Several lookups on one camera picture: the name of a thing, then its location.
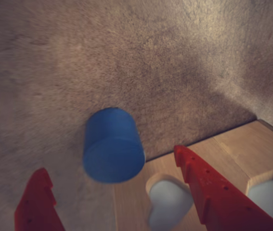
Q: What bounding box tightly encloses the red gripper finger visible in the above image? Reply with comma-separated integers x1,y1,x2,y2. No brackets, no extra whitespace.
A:
14,167,65,231
173,145,273,231

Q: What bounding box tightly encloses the blue wooden cylinder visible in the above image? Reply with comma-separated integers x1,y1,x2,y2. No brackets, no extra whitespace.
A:
82,107,146,185

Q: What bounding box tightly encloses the wooden shape sorter box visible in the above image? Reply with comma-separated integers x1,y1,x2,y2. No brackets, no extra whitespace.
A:
113,118,273,231

